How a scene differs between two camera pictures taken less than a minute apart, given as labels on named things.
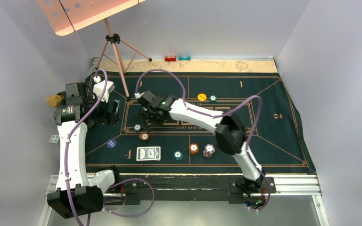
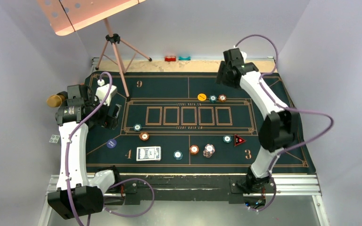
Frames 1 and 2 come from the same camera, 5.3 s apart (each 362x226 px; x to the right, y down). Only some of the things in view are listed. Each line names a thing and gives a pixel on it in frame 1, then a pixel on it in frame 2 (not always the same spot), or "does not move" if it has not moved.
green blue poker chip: x=137 y=127 does not move
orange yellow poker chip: x=143 y=136 does not move
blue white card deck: x=148 y=153 does not move
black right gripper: x=144 y=113 to x=220 y=76
